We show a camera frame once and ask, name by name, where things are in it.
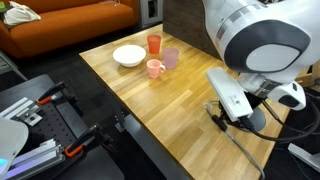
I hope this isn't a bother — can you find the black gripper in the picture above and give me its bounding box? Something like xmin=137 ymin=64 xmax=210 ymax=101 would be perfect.
xmin=218 ymin=90 xmax=268 ymax=132

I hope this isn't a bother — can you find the grey lamp cable with switch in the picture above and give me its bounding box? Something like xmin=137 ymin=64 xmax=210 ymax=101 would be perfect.
xmin=203 ymin=101 xmax=266 ymax=180

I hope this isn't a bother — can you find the translucent purple plastic cup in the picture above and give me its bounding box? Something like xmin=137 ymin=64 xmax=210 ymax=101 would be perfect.
xmin=162 ymin=47 xmax=180 ymax=70

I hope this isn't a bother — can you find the light wooden desk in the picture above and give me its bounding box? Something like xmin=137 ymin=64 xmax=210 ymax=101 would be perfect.
xmin=294 ymin=61 xmax=320 ymax=88

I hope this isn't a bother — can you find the pink mug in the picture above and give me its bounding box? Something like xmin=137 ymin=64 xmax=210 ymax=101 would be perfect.
xmin=146 ymin=58 xmax=167 ymax=79

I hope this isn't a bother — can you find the dark wooden board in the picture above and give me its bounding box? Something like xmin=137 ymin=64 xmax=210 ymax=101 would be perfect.
xmin=162 ymin=0 xmax=223 ymax=61

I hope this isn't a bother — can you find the orange plastic cup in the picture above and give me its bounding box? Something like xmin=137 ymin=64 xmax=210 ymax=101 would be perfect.
xmin=146 ymin=33 xmax=163 ymax=55

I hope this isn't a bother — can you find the white bowl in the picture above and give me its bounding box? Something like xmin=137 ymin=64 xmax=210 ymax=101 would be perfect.
xmin=112 ymin=44 xmax=147 ymax=68

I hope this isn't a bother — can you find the grey cabinet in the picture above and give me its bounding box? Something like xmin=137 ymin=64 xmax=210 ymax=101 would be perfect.
xmin=138 ymin=0 xmax=164 ymax=29

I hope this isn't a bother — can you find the black orange bar clamp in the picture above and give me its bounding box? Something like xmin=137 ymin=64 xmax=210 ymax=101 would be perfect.
xmin=64 ymin=123 xmax=111 ymax=158
xmin=35 ymin=81 xmax=79 ymax=106

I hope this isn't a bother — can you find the orange sofa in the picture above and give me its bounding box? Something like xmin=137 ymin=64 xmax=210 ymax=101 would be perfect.
xmin=0 ymin=0 xmax=140 ymax=59

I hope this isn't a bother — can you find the black perforated breadboard table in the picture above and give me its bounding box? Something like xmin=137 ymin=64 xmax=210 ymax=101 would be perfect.
xmin=0 ymin=73 xmax=125 ymax=180

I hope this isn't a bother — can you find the long aluminium extrusion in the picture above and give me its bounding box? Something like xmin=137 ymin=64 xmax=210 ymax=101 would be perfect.
xmin=0 ymin=138 xmax=65 ymax=180

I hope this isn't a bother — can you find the short aluminium extrusion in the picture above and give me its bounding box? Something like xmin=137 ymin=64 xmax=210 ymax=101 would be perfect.
xmin=0 ymin=96 xmax=43 ymax=127

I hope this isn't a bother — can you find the white cloth bag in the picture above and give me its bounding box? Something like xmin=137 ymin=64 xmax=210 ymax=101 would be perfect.
xmin=3 ymin=0 xmax=42 ymax=28

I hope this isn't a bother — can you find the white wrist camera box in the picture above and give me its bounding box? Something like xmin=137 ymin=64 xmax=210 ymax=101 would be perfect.
xmin=205 ymin=67 xmax=254 ymax=123

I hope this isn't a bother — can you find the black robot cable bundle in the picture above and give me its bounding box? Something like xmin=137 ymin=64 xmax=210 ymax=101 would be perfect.
xmin=244 ymin=96 xmax=320 ymax=144

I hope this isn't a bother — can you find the grey metal table frame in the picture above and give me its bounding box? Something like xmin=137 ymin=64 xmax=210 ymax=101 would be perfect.
xmin=114 ymin=111 xmax=188 ymax=180

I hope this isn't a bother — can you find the white camera stand device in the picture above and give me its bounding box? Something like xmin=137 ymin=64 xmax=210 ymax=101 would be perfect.
xmin=0 ymin=116 xmax=30 ymax=178

